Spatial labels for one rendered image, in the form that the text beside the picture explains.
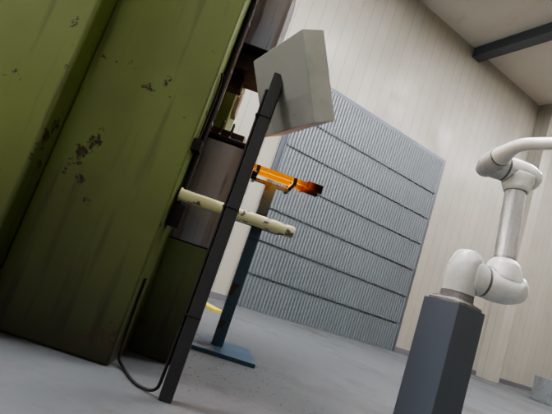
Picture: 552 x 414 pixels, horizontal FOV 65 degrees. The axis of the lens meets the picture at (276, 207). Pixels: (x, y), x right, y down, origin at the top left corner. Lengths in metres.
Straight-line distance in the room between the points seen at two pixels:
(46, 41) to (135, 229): 0.69
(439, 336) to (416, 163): 5.62
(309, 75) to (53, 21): 0.88
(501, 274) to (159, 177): 1.62
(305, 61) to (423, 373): 1.48
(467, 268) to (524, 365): 8.56
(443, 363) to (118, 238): 1.46
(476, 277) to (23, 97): 1.98
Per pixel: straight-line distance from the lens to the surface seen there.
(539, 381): 8.50
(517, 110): 10.09
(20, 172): 1.60
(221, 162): 1.86
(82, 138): 1.67
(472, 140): 8.85
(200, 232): 1.82
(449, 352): 2.17
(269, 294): 6.00
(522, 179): 2.55
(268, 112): 1.46
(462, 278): 2.24
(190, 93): 1.65
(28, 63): 1.71
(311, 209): 6.22
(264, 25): 2.08
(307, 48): 1.40
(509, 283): 2.35
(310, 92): 1.37
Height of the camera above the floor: 0.43
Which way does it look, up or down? 9 degrees up
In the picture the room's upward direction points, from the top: 19 degrees clockwise
